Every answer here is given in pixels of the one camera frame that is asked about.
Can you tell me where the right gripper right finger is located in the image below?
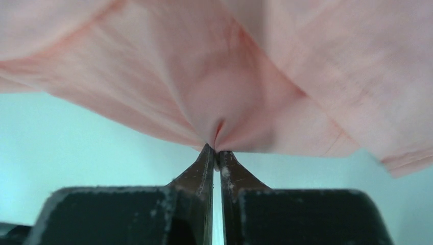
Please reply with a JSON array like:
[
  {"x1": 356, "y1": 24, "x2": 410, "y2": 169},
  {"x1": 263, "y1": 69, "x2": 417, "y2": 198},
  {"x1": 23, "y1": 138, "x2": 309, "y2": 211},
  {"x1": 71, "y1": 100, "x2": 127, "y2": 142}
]
[{"x1": 216, "y1": 151, "x2": 393, "y2": 245}]

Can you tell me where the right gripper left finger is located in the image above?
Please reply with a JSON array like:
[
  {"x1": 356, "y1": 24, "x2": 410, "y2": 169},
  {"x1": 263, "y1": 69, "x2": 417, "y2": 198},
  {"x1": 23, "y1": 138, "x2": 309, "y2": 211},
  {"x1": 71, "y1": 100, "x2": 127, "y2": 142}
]
[{"x1": 25, "y1": 145, "x2": 215, "y2": 245}]

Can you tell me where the salmon pink t-shirt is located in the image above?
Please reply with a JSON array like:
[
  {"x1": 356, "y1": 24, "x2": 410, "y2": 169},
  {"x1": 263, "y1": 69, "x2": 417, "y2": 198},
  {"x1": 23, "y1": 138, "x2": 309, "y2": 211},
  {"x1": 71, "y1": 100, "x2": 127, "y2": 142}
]
[{"x1": 1, "y1": 1, "x2": 432, "y2": 176}]

